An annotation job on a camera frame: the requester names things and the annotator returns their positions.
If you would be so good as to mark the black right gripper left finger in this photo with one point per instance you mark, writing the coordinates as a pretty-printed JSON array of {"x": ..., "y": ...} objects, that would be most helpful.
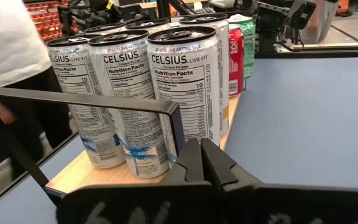
[{"x": 135, "y": 205}]

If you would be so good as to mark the person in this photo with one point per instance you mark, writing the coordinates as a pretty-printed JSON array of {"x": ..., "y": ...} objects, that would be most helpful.
[
  {"x": 8, "y": 40},
  {"x": 322, "y": 21}
]

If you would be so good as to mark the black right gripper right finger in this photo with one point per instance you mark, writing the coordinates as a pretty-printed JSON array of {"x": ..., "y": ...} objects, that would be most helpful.
[{"x": 291, "y": 205}]

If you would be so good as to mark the white Celsius can pineapple print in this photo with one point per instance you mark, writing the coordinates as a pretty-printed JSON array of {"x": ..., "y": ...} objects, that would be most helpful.
[{"x": 104, "y": 28}]

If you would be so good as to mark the red storage bin rack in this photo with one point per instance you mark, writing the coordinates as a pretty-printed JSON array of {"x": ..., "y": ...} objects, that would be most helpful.
[{"x": 45, "y": 18}]

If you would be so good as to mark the green Sprite soda can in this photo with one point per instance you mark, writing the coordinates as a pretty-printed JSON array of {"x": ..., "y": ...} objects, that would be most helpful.
[{"x": 249, "y": 46}]

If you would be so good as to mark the red Coca-Cola can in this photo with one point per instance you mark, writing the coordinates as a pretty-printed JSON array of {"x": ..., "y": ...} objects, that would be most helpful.
[{"x": 235, "y": 56}]

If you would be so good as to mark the wooden shelf black metal frame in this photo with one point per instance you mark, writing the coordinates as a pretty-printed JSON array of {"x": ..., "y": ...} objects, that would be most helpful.
[{"x": 82, "y": 174}]

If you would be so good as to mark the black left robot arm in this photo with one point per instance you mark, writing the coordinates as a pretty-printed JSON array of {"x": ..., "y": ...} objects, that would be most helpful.
[{"x": 269, "y": 31}]

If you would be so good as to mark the black background robot arm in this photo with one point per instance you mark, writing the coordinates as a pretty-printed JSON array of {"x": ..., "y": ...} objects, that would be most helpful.
[{"x": 101, "y": 14}]

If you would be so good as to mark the orange object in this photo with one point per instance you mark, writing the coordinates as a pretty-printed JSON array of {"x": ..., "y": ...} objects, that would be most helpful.
[{"x": 343, "y": 5}]

